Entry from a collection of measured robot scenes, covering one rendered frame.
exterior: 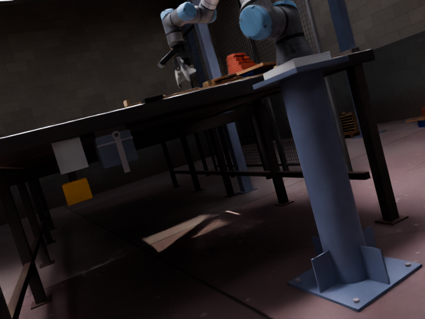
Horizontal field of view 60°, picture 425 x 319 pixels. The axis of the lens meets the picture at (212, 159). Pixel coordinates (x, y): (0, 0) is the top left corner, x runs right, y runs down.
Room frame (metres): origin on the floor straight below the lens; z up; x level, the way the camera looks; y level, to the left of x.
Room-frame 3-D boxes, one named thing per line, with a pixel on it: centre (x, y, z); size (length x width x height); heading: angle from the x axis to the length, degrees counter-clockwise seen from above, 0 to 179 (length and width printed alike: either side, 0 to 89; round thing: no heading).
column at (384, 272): (1.46, -0.42, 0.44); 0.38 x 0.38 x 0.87; 28
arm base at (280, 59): (1.46, -0.42, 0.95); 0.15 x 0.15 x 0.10
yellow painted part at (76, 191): (1.37, 0.52, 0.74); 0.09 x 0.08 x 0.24; 112
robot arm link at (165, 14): (1.78, 0.01, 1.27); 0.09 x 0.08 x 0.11; 40
